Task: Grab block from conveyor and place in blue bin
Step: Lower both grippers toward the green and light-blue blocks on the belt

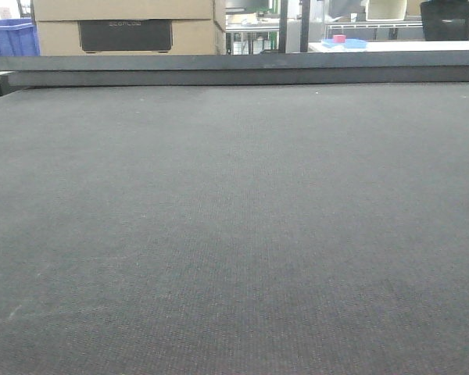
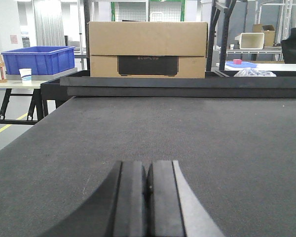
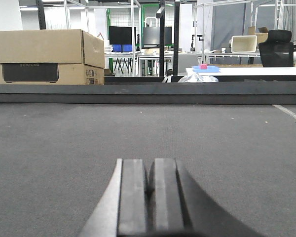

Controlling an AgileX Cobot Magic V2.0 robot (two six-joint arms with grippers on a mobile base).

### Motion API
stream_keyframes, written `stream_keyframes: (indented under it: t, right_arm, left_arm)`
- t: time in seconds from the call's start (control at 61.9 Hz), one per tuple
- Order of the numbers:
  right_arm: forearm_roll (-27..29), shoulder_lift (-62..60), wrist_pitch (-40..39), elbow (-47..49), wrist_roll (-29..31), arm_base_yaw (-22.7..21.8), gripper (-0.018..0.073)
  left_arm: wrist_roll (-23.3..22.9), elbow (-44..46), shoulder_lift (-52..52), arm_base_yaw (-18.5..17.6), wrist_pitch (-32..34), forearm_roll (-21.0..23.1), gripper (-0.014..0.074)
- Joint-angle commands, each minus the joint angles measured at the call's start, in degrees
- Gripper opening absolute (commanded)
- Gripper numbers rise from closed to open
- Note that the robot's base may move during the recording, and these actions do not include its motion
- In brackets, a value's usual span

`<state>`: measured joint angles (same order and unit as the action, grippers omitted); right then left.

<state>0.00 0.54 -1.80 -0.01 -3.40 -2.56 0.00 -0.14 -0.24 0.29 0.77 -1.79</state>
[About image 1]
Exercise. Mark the black conveyor belt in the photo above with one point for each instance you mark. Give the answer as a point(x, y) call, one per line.
point(235, 230)

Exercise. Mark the red tape roll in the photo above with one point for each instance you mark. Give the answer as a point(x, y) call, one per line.
point(339, 38)

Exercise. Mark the blue flat tray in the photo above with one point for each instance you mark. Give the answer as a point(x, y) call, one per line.
point(349, 43)

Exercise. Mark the beige plastic container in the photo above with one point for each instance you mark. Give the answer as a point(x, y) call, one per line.
point(385, 10)

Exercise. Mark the cardboard box with black label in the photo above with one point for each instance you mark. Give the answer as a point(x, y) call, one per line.
point(130, 27)

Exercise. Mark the white background table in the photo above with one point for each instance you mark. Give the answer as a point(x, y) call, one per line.
point(399, 46)

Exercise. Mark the black office chair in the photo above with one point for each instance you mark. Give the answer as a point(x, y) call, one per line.
point(445, 20)

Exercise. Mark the blue plastic crate far left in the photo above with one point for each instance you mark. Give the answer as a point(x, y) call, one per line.
point(18, 37)

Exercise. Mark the black vertical post left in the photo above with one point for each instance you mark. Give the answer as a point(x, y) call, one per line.
point(283, 26)

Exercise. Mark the black vertical post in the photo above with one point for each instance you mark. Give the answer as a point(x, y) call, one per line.
point(283, 26)
point(305, 26)

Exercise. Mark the black vertical post right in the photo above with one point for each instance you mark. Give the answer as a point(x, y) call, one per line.
point(305, 26)

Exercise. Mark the dark grey conveyor side rail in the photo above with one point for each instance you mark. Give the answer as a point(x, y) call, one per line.
point(237, 70)

